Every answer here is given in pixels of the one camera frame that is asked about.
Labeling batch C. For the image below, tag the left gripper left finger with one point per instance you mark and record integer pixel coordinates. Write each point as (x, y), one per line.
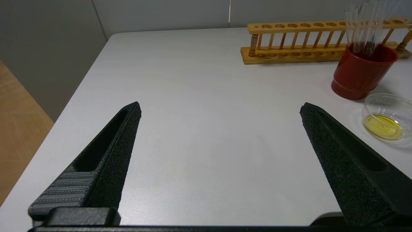
(106, 167)

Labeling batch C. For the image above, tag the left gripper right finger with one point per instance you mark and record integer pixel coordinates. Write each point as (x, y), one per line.
(351, 167)

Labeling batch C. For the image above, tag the clear empty test tube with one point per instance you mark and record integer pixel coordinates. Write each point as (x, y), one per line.
(384, 19)
(367, 25)
(351, 29)

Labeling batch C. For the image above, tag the wooden test tube rack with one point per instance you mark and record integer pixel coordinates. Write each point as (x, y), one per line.
(289, 26)

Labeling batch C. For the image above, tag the clear glass beaker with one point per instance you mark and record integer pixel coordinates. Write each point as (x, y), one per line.
(383, 129)

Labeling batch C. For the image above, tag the red plastic cup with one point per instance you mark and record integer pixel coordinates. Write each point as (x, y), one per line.
(357, 77)

